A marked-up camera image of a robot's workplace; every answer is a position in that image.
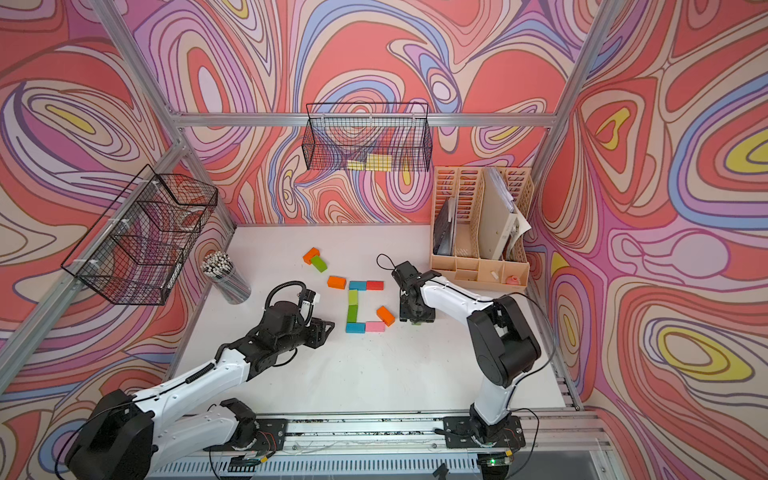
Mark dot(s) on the red block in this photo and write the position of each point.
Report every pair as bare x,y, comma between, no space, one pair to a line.
375,285

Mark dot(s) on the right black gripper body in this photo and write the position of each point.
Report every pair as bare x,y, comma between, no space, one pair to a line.
415,312

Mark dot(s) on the white folder in organizer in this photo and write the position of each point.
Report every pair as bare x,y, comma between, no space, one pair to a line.
506,200

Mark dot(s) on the black wire basket back wall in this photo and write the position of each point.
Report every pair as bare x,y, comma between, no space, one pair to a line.
337,132

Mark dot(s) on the aluminium front rail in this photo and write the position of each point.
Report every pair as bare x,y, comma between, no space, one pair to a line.
378,433

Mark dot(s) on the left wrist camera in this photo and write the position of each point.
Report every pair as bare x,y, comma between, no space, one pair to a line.
307,299

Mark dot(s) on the yellow sticky notes pad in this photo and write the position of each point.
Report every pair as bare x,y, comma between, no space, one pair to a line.
372,162

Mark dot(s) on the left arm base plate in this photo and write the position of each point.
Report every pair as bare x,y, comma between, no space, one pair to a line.
262,436

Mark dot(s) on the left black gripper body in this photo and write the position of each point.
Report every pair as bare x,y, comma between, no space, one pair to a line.
311,336

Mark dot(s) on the orange block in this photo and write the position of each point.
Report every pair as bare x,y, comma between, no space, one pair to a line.
336,282
312,253
386,316

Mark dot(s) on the dark tablet in organizer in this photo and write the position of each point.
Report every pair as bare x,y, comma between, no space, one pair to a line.
444,231

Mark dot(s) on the black wire basket left wall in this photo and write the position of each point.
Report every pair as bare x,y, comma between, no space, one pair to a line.
135,251

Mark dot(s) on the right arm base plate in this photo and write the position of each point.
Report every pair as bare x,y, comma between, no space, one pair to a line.
464,432

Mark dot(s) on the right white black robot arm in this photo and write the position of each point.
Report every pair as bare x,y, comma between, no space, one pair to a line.
503,342

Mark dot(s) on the black wire basket wall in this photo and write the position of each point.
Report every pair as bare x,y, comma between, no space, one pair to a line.
337,132
135,251

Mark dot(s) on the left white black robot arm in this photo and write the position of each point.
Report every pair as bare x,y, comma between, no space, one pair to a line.
128,436

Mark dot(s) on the pink block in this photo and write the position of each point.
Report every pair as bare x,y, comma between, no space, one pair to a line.
375,327

